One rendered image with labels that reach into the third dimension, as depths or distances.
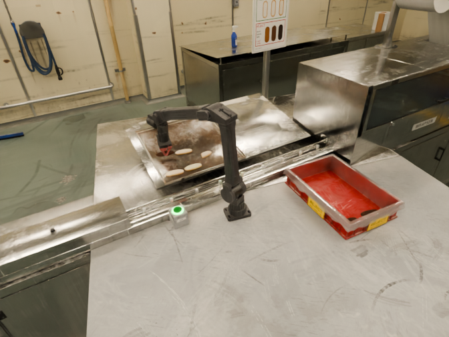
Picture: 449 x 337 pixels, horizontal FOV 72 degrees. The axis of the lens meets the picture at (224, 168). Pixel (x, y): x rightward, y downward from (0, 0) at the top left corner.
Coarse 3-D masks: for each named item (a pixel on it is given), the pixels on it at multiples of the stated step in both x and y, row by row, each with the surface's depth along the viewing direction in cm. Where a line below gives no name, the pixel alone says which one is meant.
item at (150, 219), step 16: (304, 160) 179; (256, 176) 168; (272, 176) 170; (208, 192) 157; (160, 208) 148; (192, 208) 151; (144, 224) 141; (112, 240) 136; (64, 256) 128; (16, 272) 120; (32, 272) 124
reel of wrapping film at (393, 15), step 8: (400, 0) 188; (408, 0) 184; (416, 0) 180; (424, 0) 176; (432, 0) 172; (440, 0) 175; (448, 0) 179; (392, 8) 202; (408, 8) 191; (416, 8) 185; (424, 8) 181; (432, 8) 177; (440, 8) 178; (448, 8) 182; (392, 16) 204; (392, 24) 207; (392, 32) 211; (384, 40) 213
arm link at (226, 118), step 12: (204, 108) 126; (216, 108) 126; (228, 108) 127; (216, 120) 124; (228, 120) 122; (228, 132) 125; (228, 144) 128; (228, 156) 132; (228, 168) 136; (228, 180) 138; (240, 180) 140; (228, 192) 138
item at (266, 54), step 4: (264, 52) 231; (268, 52) 230; (264, 56) 233; (268, 56) 232; (264, 60) 234; (268, 60) 234; (264, 64) 236; (268, 64) 235; (264, 68) 238; (268, 68) 237; (264, 72) 240; (268, 72) 239; (264, 76) 241; (268, 76) 241; (264, 80) 242; (268, 80) 243; (264, 84) 244; (268, 84) 245; (264, 88) 246; (268, 88) 247; (264, 92) 247; (264, 96) 249
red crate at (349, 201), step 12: (288, 180) 165; (312, 180) 170; (324, 180) 169; (336, 180) 169; (300, 192) 157; (324, 192) 161; (336, 192) 160; (348, 192) 160; (336, 204) 153; (348, 204) 152; (360, 204) 152; (372, 204) 152; (324, 216) 142; (348, 216) 145; (360, 216) 145; (396, 216) 143; (336, 228) 138; (360, 228) 135
